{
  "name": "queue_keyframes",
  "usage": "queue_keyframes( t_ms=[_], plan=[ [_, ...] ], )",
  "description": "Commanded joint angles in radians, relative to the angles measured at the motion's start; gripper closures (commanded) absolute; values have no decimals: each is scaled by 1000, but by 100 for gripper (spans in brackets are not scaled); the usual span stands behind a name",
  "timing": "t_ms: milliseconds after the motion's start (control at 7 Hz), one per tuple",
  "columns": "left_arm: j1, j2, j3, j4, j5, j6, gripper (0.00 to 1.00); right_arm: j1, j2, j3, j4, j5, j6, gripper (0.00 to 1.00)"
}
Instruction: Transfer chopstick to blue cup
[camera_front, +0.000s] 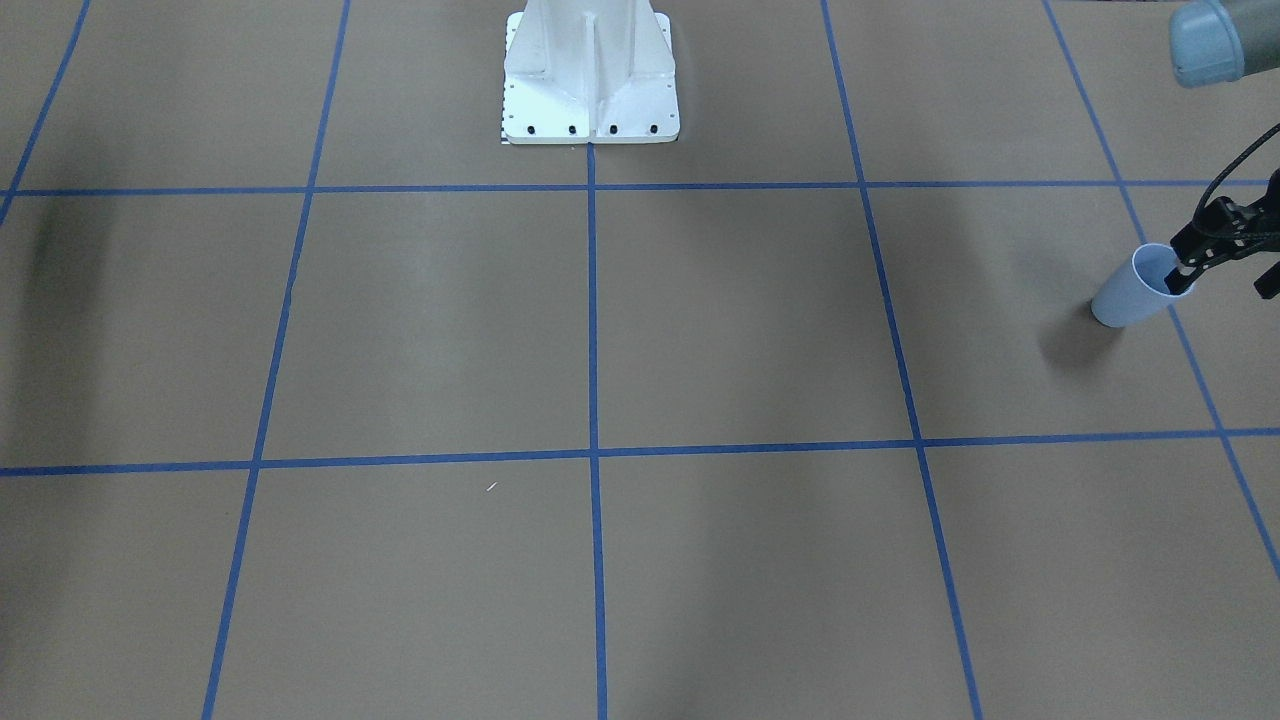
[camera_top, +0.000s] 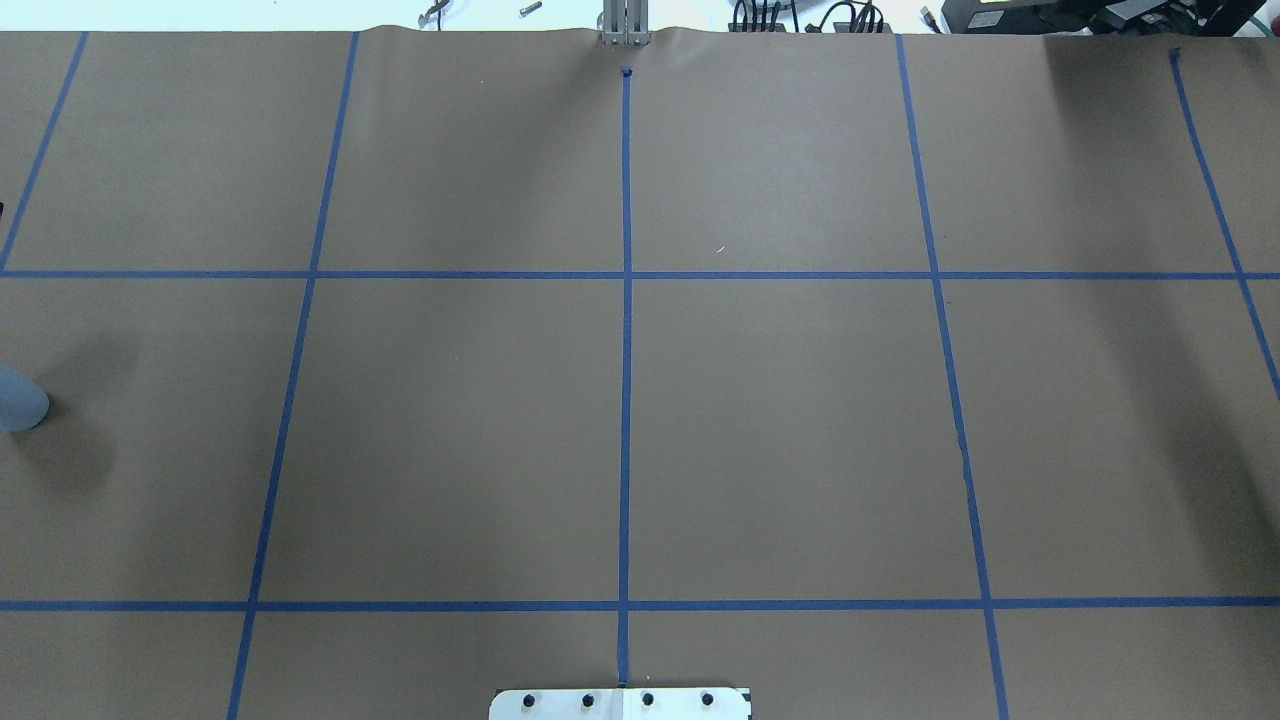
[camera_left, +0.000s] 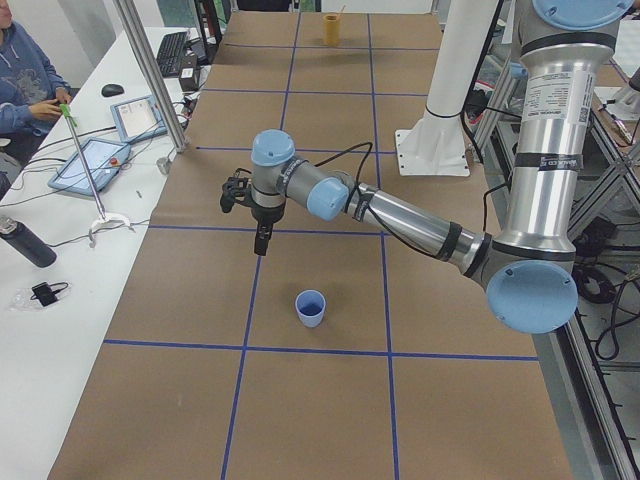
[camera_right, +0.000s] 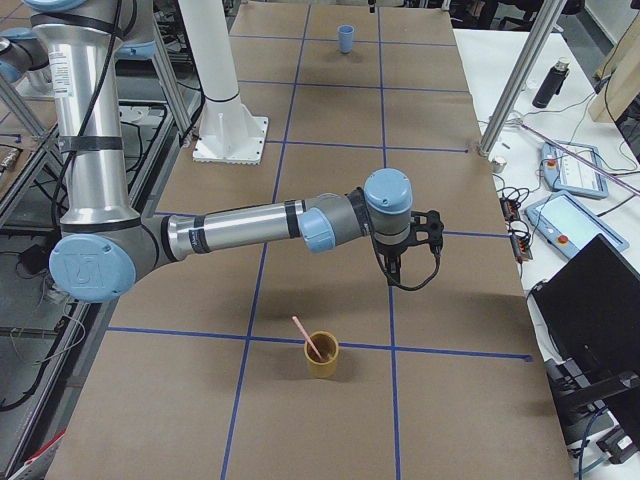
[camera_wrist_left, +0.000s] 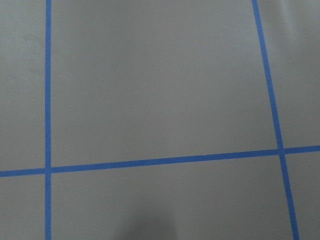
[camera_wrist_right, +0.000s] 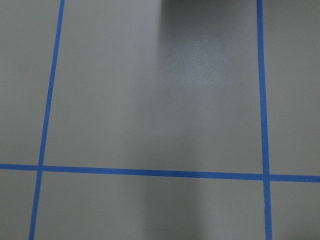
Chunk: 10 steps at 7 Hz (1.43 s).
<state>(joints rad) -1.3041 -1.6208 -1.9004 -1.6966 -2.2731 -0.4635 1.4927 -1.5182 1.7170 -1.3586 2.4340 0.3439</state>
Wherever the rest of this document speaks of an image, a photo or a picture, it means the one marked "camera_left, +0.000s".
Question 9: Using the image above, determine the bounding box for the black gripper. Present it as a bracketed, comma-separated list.
[251, 187, 285, 256]

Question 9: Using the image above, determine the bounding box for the blue plastic cup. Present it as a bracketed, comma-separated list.
[294, 290, 326, 328]

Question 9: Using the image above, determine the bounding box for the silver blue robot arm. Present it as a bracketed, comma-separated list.
[248, 1, 629, 334]

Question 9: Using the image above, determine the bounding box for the tan wooden cup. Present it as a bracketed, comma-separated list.
[323, 13, 340, 47]

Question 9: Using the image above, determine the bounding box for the blue teach pendant tablet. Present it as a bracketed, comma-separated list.
[48, 138, 131, 196]

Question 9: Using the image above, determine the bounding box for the white side table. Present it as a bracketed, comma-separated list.
[0, 25, 211, 480]

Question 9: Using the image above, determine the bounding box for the black box with label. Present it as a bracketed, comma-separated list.
[178, 53, 200, 92]

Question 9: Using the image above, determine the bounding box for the black keyboard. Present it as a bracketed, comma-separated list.
[156, 31, 189, 78]

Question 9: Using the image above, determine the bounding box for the black computer mouse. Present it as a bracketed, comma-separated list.
[101, 83, 124, 98]

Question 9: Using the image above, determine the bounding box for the silver rod on white stand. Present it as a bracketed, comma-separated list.
[59, 104, 133, 248]

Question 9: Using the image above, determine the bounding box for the black water bottle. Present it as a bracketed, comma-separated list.
[1, 215, 57, 268]

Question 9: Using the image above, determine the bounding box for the seated person in blue hoodie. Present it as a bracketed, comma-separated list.
[0, 0, 72, 201]

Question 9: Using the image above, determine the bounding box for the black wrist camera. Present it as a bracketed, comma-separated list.
[219, 169, 253, 213]

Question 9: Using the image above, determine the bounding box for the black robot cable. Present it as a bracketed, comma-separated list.
[314, 141, 375, 201]

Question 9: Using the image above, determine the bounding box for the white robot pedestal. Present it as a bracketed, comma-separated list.
[395, 0, 504, 177]

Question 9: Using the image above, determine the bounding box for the small black device with cable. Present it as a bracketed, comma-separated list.
[31, 282, 69, 307]

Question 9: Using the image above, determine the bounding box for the aluminium frame post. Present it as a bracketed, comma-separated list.
[113, 0, 187, 153]

